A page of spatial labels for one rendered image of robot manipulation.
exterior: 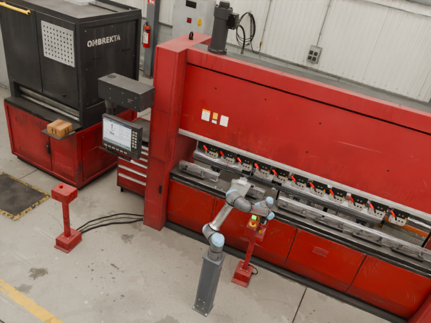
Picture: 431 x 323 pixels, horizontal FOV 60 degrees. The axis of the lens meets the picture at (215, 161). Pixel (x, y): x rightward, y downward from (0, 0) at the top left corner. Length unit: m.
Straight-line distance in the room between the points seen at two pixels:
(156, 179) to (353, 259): 2.33
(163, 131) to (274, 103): 1.22
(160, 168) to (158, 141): 0.34
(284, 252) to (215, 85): 2.02
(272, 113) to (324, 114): 0.49
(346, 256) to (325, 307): 0.68
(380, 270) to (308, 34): 4.82
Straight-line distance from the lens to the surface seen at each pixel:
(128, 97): 3.63
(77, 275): 4.40
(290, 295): 4.53
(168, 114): 3.91
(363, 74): 7.64
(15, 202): 5.38
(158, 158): 4.21
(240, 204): 3.28
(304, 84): 3.53
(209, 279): 3.69
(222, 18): 3.70
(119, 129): 3.82
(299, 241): 4.26
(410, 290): 4.50
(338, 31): 7.58
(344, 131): 3.65
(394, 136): 3.65
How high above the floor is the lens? 3.35
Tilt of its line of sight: 32 degrees down
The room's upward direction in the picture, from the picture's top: 11 degrees clockwise
